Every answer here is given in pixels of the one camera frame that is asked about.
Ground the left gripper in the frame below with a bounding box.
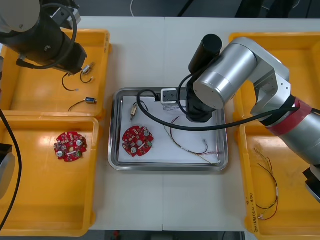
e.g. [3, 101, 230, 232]
[56, 42, 88, 75]

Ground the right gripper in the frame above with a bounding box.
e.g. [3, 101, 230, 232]
[186, 97, 213, 124]

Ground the metal solenoid with black cable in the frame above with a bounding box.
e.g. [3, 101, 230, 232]
[129, 99, 149, 123]
[79, 62, 96, 85]
[61, 72, 80, 92]

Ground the white twisted wire harness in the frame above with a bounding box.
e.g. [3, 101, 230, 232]
[161, 104, 181, 113]

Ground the red and green-yellow wire harness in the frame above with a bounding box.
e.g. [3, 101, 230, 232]
[253, 147, 280, 221]
[163, 115, 224, 166]

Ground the round red circuit board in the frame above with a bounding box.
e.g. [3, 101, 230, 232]
[121, 125, 155, 158]
[54, 131, 88, 163]

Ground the white paper sheet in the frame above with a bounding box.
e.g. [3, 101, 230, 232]
[118, 96, 218, 165]

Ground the yellow-orange plastic bin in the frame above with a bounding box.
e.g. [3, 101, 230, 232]
[233, 120, 320, 240]
[0, 111, 104, 237]
[224, 31, 320, 125]
[0, 28, 113, 118]

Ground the steel tray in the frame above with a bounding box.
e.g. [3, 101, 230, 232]
[107, 87, 229, 172]

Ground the blue-label solenoid with black cable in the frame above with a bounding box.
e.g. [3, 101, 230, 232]
[68, 96, 98, 112]

